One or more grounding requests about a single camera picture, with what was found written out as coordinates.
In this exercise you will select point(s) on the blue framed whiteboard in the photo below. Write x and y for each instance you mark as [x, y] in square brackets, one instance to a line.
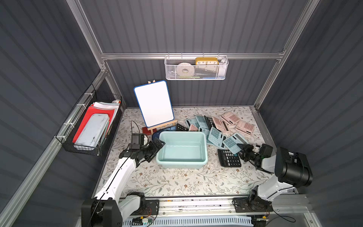
[155, 103]

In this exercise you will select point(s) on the black calculator left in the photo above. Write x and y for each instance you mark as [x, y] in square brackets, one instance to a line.
[179, 127]

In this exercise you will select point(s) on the pink calculator back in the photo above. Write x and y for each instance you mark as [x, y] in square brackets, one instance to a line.
[230, 118]

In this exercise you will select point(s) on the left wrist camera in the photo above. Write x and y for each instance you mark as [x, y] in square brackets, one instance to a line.
[138, 140]

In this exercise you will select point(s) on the black wire wall basket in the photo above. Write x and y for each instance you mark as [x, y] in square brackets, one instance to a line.
[69, 129]

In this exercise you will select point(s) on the teal calculator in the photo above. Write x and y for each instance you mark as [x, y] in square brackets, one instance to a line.
[202, 122]
[217, 138]
[232, 141]
[192, 121]

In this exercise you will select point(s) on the black calculator front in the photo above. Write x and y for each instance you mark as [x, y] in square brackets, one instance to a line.
[228, 159]

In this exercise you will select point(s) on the red folder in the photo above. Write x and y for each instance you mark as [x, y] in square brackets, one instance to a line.
[96, 108]

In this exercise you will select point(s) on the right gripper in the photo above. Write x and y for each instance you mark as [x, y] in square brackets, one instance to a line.
[250, 152]

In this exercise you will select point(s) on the grey document case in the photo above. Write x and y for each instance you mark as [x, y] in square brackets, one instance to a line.
[92, 132]

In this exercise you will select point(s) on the white mesh wall basket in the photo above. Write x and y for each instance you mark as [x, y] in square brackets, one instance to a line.
[202, 72]

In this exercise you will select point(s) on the blue dinosaur pencil case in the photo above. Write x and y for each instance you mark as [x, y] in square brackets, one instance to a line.
[156, 135]

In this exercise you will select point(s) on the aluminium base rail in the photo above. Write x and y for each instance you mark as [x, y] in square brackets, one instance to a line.
[200, 205]

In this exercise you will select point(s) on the mint green storage box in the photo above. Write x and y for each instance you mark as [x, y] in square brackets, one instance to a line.
[183, 149]

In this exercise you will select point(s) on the white tape roll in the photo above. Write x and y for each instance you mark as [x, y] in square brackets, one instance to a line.
[185, 69]

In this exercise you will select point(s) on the small pink calculator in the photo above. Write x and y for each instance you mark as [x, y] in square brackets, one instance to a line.
[193, 128]

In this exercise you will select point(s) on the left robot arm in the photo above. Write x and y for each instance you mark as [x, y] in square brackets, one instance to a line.
[106, 209]

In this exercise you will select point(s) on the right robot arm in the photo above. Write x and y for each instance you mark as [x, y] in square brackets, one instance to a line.
[289, 171]

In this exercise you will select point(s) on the pink calculator far right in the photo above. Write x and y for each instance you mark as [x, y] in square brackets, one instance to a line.
[245, 127]

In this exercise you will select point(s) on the pink calculator middle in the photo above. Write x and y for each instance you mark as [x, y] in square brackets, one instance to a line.
[220, 124]

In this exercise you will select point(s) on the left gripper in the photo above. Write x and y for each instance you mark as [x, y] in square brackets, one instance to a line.
[153, 149]

